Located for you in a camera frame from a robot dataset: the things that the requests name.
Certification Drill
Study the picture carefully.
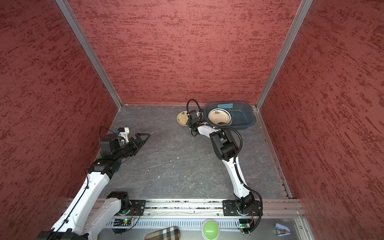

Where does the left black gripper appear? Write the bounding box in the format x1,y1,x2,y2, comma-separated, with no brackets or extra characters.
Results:
114,133,151,161

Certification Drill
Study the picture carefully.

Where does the small yellow plate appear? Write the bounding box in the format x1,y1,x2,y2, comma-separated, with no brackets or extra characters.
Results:
177,111,189,127

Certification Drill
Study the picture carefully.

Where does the cream plate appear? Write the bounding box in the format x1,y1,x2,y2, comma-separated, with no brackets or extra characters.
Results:
208,108,232,127

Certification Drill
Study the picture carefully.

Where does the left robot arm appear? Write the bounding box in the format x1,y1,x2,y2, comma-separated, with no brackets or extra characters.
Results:
37,128,151,240

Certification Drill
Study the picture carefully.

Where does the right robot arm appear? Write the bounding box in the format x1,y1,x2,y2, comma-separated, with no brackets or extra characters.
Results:
187,110,263,216

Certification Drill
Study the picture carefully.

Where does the blue plastic bin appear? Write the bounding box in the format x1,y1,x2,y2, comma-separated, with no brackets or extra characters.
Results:
204,101,256,130

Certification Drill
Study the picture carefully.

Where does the plaid fabric item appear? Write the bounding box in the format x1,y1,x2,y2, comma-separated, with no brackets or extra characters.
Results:
145,227,181,240

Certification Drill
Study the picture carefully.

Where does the green round button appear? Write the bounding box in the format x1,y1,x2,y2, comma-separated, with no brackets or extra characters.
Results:
201,219,220,240

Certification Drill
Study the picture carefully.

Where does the white blue stapler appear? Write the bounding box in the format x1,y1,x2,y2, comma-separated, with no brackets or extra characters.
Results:
275,223,291,237

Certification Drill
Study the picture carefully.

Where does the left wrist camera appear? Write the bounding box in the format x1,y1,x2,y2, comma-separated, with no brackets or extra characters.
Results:
117,127,130,143

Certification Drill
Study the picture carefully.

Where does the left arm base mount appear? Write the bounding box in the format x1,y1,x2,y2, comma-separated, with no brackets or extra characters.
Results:
118,200,147,217

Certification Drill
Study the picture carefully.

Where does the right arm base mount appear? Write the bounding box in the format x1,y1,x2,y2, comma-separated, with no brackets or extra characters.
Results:
222,200,262,217

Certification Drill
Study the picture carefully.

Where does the aluminium front rail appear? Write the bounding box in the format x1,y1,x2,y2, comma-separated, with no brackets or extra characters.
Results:
50,197,313,240

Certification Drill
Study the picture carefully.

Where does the left aluminium corner post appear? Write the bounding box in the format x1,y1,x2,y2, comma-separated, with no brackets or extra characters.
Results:
56,0,124,110

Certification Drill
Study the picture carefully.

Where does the aluminium corner post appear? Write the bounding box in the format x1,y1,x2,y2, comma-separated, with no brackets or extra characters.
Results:
256,0,313,111
56,0,124,110

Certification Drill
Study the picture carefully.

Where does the right aluminium corner post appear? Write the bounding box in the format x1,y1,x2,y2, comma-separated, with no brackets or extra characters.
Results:
256,0,313,111

